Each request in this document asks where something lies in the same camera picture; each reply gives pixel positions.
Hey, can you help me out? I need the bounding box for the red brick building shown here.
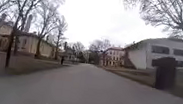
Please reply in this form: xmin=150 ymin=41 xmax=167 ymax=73
xmin=98 ymin=44 xmax=127 ymax=70

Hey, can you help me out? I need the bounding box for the person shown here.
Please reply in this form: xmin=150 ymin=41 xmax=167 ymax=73
xmin=60 ymin=55 xmax=66 ymax=66

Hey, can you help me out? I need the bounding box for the grey asphalt road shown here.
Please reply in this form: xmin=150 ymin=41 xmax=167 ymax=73
xmin=0 ymin=52 xmax=183 ymax=104

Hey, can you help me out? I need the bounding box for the white building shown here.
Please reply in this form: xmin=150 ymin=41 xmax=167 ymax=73
xmin=121 ymin=31 xmax=183 ymax=75

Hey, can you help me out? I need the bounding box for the beige building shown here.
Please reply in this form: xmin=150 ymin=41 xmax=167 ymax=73
xmin=0 ymin=10 xmax=59 ymax=59

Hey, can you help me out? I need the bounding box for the dark box on post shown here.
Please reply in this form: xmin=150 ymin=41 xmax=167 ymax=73
xmin=147 ymin=54 xmax=180 ymax=93

